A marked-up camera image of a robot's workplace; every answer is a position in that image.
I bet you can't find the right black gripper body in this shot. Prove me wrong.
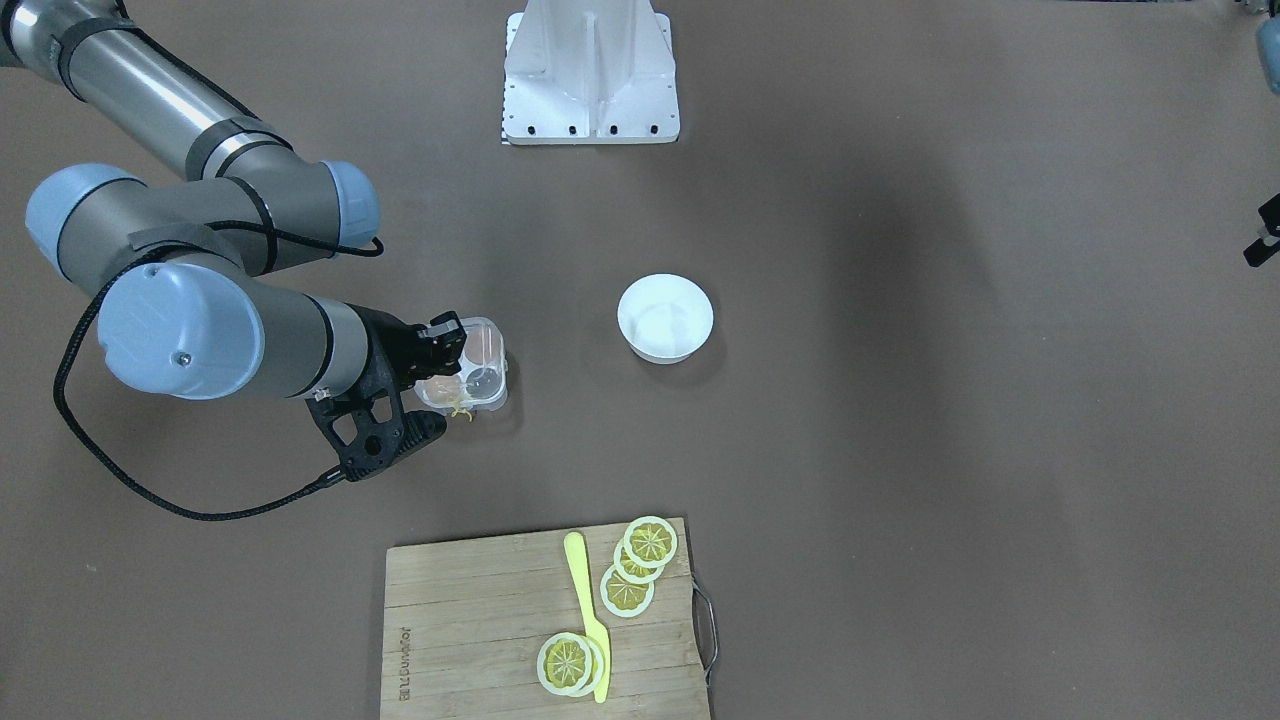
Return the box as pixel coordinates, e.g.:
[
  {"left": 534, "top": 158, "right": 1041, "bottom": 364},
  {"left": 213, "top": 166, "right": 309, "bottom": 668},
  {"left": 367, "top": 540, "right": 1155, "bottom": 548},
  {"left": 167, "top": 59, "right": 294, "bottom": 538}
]
[{"left": 355, "top": 305, "right": 426, "bottom": 400}]

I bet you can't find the clear plastic egg box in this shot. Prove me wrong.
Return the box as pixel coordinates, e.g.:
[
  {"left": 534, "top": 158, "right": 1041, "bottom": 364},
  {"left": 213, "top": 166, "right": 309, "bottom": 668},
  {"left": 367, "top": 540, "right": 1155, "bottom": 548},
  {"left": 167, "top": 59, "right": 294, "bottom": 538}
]
[{"left": 413, "top": 316, "right": 508, "bottom": 418}]

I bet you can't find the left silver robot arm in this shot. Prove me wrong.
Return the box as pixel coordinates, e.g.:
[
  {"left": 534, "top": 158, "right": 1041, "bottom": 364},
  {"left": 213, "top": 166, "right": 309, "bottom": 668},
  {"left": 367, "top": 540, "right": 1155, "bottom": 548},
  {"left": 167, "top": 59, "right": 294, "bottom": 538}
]
[{"left": 1254, "top": 13, "right": 1280, "bottom": 96}]

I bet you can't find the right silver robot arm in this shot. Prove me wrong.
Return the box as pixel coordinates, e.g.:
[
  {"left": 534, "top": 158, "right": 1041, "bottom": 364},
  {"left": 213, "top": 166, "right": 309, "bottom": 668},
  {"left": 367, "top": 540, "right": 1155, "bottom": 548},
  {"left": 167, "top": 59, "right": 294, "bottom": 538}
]
[{"left": 3, "top": 1, "right": 466, "bottom": 401}]

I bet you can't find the white bowl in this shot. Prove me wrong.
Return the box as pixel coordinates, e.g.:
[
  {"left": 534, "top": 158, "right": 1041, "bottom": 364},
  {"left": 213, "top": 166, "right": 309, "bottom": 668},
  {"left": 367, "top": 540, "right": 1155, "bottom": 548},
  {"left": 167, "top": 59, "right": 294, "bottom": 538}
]
[{"left": 616, "top": 273, "right": 716, "bottom": 365}]

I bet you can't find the wooden cutting board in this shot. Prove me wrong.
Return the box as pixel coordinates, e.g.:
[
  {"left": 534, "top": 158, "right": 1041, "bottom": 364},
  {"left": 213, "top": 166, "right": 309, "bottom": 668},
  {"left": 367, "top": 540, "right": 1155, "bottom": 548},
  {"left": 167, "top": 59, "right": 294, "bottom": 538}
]
[{"left": 379, "top": 516, "right": 716, "bottom": 719}]

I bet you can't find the lemon slice middle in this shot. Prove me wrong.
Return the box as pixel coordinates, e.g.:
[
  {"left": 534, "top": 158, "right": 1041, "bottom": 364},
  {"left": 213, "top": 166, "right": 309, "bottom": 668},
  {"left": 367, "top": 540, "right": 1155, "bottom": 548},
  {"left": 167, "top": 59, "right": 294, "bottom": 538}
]
[{"left": 613, "top": 543, "right": 666, "bottom": 585}]

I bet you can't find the yellow toy knife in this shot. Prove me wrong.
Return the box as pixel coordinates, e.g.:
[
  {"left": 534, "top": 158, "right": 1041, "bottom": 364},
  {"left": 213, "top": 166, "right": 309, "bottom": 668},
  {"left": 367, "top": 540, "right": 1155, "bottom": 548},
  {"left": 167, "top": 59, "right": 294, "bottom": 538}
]
[{"left": 563, "top": 530, "right": 612, "bottom": 705}]

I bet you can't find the lemon slice on knife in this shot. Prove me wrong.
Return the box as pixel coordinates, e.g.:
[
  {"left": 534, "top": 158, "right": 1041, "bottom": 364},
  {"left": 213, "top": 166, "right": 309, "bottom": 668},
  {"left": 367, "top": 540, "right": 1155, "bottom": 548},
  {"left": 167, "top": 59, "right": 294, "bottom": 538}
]
[{"left": 535, "top": 632, "right": 605, "bottom": 698}]

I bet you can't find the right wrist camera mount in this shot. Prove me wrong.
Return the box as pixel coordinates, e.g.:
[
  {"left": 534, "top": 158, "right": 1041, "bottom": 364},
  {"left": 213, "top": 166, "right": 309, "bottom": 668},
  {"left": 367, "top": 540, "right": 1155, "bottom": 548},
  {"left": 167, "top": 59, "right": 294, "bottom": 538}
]
[{"left": 305, "top": 389, "right": 447, "bottom": 488}]

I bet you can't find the black camera cable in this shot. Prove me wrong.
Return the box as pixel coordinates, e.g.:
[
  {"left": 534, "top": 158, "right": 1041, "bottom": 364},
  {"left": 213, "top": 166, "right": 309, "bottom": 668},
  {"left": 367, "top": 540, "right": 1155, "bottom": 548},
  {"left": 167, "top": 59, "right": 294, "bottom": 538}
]
[{"left": 52, "top": 220, "right": 387, "bottom": 521}]

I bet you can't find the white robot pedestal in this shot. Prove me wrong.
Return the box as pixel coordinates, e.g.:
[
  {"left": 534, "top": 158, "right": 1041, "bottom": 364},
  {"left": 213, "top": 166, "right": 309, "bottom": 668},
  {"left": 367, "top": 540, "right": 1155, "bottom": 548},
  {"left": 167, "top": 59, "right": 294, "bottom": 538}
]
[{"left": 500, "top": 1, "right": 681, "bottom": 146}]

